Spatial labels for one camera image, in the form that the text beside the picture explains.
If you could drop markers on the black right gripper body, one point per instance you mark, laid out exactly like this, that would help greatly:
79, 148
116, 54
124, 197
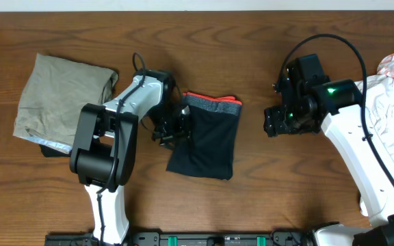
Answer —
293, 119

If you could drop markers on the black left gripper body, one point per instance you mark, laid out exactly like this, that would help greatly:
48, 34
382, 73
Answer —
168, 128

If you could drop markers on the black leggings with red waistband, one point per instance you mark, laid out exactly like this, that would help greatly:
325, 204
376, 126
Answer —
209, 153

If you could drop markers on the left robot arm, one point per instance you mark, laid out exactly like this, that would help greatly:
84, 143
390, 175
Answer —
104, 148

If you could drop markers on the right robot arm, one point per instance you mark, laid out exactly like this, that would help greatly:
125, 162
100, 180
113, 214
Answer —
335, 109

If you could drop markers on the olive green fabric bag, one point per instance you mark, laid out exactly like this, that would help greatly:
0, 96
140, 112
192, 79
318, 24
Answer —
51, 101

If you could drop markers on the black cloth under bag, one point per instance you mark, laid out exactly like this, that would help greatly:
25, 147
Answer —
50, 152

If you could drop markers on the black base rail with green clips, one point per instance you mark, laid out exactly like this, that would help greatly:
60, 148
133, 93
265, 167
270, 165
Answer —
281, 237

